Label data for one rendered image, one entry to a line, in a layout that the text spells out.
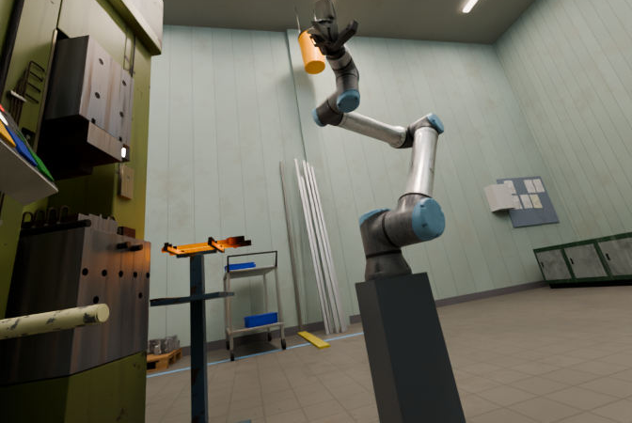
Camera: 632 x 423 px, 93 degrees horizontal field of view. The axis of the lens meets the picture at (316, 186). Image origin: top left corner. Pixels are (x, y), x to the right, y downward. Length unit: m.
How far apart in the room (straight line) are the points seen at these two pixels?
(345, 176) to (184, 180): 2.86
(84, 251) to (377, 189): 5.15
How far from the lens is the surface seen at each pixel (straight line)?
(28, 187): 1.03
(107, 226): 1.48
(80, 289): 1.26
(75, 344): 1.26
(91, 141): 1.50
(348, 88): 1.19
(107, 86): 1.70
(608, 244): 6.20
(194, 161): 5.62
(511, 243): 7.20
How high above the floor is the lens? 0.60
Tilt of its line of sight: 19 degrees up
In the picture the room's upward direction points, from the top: 9 degrees counter-clockwise
